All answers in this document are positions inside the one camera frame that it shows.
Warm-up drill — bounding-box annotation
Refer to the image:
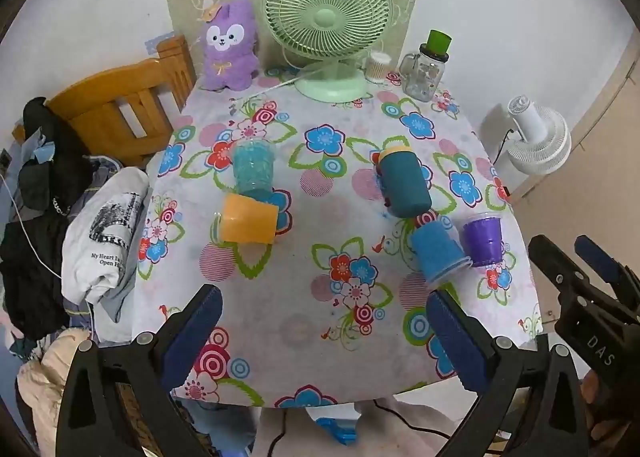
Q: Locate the purple plush toy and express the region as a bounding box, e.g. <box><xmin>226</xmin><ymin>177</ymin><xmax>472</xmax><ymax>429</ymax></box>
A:
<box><xmin>200</xmin><ymin>0</ymin><xmax>260</xmax><ymax>92</ymax></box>

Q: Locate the orange cup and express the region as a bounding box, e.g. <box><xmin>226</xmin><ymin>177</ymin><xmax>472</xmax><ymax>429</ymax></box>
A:
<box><xmin>212</xmin><ymin>193</ymin><xmax>280</xmax><ymax>244</ymax></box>

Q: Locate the glass mug jar green lid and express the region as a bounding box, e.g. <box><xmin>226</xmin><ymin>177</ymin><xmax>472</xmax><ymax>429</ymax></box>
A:
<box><xmin>398</xmin><ymin>29</ymin><xmax>453</xmax><ymax>102</ymax></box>

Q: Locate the white fan cable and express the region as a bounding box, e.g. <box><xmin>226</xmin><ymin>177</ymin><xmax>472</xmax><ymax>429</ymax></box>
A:
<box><xmin>245</xmin><ymin>72</ymin><xmax>307</xmax><ymax>100</ymax></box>

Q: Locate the beige jacket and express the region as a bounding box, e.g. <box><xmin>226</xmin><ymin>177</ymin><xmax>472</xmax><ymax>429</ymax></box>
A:
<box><xmin>15</xmin><ymin>327</ymin><xmax>93</xmax><ymax>457</ymax></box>

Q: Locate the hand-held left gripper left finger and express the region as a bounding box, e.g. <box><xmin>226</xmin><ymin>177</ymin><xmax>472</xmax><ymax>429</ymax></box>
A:
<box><xmin>56</xmin><ymin>283</ymin><xmax>224</xmax><ymax>457</ymax></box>

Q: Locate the floral tablecloth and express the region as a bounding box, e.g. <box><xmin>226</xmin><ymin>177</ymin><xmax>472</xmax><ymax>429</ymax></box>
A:
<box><xmin>132</xmin><ymin>64</ymin><xmax>543</xmax><ymax>410</ymax></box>

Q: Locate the green table fan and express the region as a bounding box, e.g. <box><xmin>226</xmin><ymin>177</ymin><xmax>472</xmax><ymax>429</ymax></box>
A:
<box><xmin>261</xmin><ymin>0</ymin><xmax>394</xmax><ymax>102</ymax></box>

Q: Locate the cotton swab container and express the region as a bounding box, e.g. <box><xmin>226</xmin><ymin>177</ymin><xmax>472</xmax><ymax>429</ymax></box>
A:
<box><xmin>364</xmin><ymin>51</ymin><xmax>392</xmax><ymax>85</ymax></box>

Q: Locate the white printed t-shirt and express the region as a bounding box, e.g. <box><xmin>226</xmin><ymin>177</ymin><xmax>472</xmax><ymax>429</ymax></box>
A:
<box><xmin>61</xmin><ymin>168</ymin><xmax>151</xmax><ymax>343</ymax></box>

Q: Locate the purple cup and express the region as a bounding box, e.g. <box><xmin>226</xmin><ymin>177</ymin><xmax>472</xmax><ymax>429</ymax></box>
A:
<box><xmin>461</xmin><ymin>212</ymin><xmax>505</xmax><ymax>268</ymax></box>

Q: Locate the clear teal cup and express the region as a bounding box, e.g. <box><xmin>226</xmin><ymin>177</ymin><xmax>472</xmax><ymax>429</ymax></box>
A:
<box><xmin>231</xmin><ymin>139</ymin><xmax>277</xmax><ymax>200</ymax></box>

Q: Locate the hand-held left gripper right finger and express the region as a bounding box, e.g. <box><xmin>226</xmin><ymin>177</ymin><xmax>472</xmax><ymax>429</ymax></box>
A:
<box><xmin>425</xmin><ymin>287</ymin><xmax>591</xmax><ymax>457</ymax></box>

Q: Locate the black fan cable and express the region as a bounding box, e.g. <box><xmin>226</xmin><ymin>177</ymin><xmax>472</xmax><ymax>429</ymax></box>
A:
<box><xmin>492</xmin><ymin>127</ymin><xmax>516</xmax><ymax>164</ymax></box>

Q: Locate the thin white cable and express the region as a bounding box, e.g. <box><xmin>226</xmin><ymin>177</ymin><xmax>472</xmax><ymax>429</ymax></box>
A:
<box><xmin>0</xmin><ymin>172</ymin><xmax>63</xmax><ymax>283</ymax></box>

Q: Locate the light blue cloth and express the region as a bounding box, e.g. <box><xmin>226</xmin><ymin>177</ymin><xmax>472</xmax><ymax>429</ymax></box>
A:
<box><xmin>180</xmin><ymin>399</ymin><xmax>261</xmax><ymax>457</ymax></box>

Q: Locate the person's right hand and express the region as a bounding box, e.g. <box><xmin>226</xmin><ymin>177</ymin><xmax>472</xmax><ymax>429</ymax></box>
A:
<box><xmin>580</xmin><ymin>369</ymin><xmax>604</xmax><ymax>406</ymax></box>

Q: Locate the black clothing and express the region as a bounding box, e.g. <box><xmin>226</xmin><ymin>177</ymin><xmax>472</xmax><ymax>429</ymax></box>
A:
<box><xmin>0</xmin><ymin>97</ymin><xmax>101</xmax><ymax>343</ymax></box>

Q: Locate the blue plastic object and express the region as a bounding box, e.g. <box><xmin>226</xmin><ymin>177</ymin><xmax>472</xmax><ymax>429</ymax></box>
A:
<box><xmin>316</xmin><ymin>417</ymin><xmax>361</xmax><ymax>444</ymax></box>

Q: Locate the blue cup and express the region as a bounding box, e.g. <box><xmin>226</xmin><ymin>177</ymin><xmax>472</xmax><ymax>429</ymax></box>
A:
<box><xmin>411</xmin><ymin>214</ymin><xmax>473</xmax><ymax>286</ymax></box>

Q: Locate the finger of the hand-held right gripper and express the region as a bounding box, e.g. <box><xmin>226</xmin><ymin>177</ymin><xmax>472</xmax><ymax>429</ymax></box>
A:
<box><xmin>574</xmin><ymin>235</ymin><xmax>640</xmax><ymax>324</ymax></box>
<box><xmin>528</xmin><ymin>235</ymin><xmax>602</xmax><ymax>299</ymax></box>

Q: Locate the dark teal cup yellow rim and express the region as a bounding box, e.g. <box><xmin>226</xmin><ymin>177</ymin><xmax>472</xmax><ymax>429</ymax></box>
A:
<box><xmin>374</xmin><ymin>147</ymin><xmax>433</xmax><ymax>218</ymax></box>

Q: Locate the wooden chair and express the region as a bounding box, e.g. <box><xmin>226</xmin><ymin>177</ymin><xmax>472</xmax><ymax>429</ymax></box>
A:
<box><xmin>45</xmin><ymin>34</ymin><xmax>197</xmax><ymax>170</ymax></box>

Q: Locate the white floor fan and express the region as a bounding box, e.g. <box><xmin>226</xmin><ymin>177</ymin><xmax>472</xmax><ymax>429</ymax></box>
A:
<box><xmin>502</xmin><ymin>94</ymin><xmax>572</xmax><ymax>176</ymax></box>

